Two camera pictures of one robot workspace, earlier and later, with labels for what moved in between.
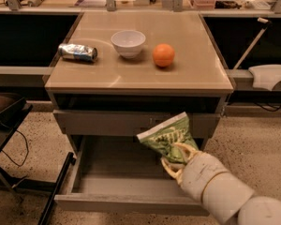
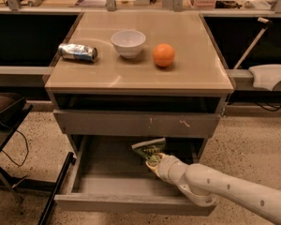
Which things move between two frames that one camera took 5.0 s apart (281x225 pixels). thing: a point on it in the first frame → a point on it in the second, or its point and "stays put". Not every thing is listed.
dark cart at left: (7, 112) stays put
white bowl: (128, 43) stays put
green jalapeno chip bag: (170, 139) → (150, 149)
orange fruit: (164, 54) stays put
